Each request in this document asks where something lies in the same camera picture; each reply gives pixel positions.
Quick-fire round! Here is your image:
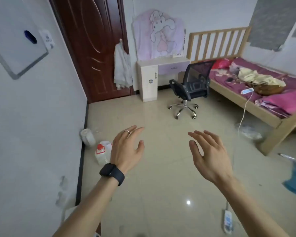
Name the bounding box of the cream cloth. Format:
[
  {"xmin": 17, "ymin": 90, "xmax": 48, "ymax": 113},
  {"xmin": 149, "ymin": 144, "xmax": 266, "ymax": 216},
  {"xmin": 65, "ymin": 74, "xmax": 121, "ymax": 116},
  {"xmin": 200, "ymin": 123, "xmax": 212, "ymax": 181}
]
[{"xmin": 238, "ymin": 67, "xmax": 286, "ymax": 88}]

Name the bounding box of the person's left forearm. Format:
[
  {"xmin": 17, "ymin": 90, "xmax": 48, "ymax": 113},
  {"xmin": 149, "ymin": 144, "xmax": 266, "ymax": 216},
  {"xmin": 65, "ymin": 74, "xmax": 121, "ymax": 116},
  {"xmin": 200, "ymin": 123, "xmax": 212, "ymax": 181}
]
[{"xmin": 53, "ymin": 176, "xmax": 120, "ymax": 237}]

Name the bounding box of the pink folded blanket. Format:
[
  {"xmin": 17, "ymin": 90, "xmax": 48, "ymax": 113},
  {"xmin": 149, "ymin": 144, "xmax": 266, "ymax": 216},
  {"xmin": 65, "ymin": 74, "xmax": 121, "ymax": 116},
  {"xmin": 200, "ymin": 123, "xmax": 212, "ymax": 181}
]
[{"xmin": 255, "ymin": 90, "xmax": 296, "ymax": 119}]

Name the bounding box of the wooden bed frame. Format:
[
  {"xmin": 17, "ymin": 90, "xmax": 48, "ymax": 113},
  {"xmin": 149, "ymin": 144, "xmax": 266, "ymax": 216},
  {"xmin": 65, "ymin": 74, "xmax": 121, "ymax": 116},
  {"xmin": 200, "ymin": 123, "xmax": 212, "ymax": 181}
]
[{"xmin": 186, "ymin": 26, "xmax": 296, "ymax": 156}]

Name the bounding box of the person's left hand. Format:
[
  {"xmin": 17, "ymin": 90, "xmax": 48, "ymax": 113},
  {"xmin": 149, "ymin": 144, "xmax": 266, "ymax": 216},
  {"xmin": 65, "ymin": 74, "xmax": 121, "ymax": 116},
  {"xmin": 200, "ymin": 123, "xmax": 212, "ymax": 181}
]
[{"xmin": 110, "ymin": 125, "xmax": 145, "ymax": 174}]

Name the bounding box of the clear jug red cap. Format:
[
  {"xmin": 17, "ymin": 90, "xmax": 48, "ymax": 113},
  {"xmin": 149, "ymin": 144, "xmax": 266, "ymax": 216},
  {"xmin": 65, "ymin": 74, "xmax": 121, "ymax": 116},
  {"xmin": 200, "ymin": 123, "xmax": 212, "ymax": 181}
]
[{"xmin": 95, "ymin": 141, "xmax": 113, "ymax": 166}]

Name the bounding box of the white whiteboard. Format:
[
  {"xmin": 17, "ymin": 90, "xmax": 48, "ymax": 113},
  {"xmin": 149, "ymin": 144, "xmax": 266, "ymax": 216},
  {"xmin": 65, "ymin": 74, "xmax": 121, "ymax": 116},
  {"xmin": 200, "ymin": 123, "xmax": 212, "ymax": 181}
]
[{"xmin": 0, "ymin": 0, "xmax": 49, "ymax": 80}]

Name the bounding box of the person's right forearm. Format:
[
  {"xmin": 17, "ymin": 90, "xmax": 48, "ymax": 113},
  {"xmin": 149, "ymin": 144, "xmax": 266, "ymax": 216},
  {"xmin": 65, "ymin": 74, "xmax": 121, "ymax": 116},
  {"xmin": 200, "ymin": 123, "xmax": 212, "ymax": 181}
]
[{"xmin": 218, "ymin": 176, "xmax": 290, "ymax": 237}]

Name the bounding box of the dark red wooden door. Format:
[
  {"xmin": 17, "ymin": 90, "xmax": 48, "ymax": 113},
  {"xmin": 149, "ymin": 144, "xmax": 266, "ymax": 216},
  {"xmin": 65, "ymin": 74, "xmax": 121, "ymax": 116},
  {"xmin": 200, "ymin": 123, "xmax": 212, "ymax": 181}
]
[{"xmin": 48, "ymin": 0, "xmax": 135, "ymax": 104}]

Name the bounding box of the white cable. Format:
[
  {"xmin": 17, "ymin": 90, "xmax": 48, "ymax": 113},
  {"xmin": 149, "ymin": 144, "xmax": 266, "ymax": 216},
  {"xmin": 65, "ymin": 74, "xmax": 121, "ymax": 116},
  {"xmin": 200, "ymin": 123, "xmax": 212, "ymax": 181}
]
[{"xmin": 226, "ymin": 90, "xmax": 255, "ymax": 211}]

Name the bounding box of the brown handbag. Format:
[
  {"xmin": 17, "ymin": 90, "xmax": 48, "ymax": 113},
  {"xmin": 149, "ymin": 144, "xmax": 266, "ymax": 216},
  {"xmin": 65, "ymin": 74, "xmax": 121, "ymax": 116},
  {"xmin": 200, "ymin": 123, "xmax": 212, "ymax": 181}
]
[{"xmin": 246, "ymin": 81, "xmax": 285, "ymax": 95}]

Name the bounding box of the grey wall sheet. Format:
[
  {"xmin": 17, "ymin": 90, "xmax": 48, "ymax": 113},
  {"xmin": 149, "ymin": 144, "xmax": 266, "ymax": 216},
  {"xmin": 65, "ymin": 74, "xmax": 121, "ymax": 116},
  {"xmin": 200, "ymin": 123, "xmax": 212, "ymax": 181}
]
[{"xmin": 248, "ymin": 0, "xmax": 296, "ymax": 51}]

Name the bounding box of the black smartwatch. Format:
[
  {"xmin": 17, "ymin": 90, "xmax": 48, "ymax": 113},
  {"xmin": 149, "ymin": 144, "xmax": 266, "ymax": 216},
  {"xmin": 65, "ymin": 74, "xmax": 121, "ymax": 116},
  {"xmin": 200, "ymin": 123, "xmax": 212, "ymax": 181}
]
[{"xmin": 99, "ymin": 163, "xmax": 125, "ymax": 187}]

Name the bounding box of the white paper roll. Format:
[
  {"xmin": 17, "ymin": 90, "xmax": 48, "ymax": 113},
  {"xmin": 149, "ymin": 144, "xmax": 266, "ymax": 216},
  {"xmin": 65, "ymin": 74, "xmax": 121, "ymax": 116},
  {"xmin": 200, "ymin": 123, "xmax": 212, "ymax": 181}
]
[{"xmin": 80, "ymin": 128, "xmax": 96, "ymax": 147}]

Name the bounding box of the pink cartoon cloth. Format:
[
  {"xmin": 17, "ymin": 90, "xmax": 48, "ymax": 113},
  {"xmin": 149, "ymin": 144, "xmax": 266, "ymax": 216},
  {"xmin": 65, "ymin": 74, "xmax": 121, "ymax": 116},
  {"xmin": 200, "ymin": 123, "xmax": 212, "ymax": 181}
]
[{"xmin": 133, "ymin": 9, "xmax": 186, "ymax": 61}]

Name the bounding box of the black office chair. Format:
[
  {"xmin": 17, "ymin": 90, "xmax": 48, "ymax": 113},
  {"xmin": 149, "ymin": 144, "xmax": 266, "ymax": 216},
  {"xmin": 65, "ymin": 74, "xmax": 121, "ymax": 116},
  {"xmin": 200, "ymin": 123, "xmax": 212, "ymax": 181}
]
[{"xmin": 169, "ymin": 60, "xmax": 216, "ymax": 120}]

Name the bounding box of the clear plastic bag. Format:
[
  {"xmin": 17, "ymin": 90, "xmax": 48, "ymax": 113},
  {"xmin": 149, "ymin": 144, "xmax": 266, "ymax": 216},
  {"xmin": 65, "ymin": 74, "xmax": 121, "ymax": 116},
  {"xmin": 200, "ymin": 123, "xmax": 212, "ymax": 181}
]
[{"xmin": 235, "ymin": 123, "xmax": 263, "ymax": 141}]

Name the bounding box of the white hanging garment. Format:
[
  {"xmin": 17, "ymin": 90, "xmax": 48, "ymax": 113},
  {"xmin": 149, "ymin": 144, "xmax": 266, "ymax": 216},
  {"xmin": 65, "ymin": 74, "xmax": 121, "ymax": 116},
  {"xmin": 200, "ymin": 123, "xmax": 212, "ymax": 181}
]
[{"xmin": 113, "ymin": 39, "xmax": 134, "ymax": 91}]

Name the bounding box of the red floral pillow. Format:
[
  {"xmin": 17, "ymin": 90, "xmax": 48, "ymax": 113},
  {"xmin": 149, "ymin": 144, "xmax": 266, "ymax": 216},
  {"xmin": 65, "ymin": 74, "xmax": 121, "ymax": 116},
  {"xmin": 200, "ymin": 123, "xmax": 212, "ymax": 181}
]
[{"xmin": 211, "ymin": 59, "xmax": 231, "ymax": 70}]

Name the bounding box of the white dressing table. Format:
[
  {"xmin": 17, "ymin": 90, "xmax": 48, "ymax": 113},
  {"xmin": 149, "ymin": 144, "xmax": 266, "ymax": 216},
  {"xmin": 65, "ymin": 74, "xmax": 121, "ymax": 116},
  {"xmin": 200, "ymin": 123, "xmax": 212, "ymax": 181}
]
[{"xmin": 136, "ymin": 56, "xmax": 191, "ymax": 103}]

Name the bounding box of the white wall socket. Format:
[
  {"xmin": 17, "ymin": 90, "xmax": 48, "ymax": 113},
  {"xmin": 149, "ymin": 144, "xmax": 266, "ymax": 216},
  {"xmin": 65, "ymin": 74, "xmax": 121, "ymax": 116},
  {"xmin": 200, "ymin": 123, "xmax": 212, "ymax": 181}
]
[{"xmin": 38, "ymin": 29, "xmax": 55, "ymax": 51}]

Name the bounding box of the purple drawer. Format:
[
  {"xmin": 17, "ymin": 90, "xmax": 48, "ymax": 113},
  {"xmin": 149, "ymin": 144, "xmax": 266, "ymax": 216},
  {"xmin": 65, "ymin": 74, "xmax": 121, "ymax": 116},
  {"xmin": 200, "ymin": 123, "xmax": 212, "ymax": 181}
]
[{"xmin": 158, "ymin": 62, "xmax": 190, "ymax": 75}]

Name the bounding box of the white power strip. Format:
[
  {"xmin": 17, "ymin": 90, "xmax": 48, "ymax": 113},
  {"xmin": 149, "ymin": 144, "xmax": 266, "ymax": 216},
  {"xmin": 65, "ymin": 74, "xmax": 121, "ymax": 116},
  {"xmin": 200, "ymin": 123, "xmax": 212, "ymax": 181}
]
[{"xmin": 223, "ymin": 209, "xmax": 234, "ymax": 235}]

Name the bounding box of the person's right hand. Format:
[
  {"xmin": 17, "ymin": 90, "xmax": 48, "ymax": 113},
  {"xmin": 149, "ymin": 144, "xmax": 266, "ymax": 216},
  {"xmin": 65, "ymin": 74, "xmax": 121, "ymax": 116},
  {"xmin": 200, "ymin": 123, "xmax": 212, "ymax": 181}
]
[{"xmin": 187, "ymin": 130, "xmax": 234, "ymax": 186}]

